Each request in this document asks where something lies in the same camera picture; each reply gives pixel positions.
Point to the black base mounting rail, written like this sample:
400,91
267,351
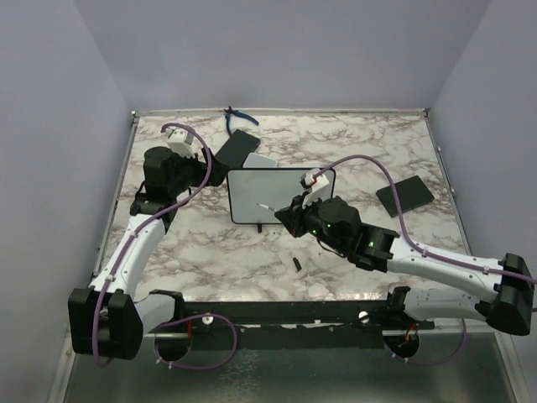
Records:
219,326

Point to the small white square device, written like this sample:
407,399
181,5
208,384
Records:
255,160

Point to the black eraser block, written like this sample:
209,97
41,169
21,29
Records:
413,193

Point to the black whiteboard marker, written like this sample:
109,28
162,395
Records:
266,207

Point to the black rectangular box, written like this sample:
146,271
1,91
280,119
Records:
237,148

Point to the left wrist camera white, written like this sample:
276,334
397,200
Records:
180,142

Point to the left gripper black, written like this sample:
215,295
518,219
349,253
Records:
218,171

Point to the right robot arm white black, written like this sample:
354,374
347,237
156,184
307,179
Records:
499,292

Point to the black marker cap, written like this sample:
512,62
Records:
297,264

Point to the small whiteboard black frame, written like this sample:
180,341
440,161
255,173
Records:
274,187

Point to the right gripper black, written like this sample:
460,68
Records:
294,214

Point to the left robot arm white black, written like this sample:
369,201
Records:
105,322

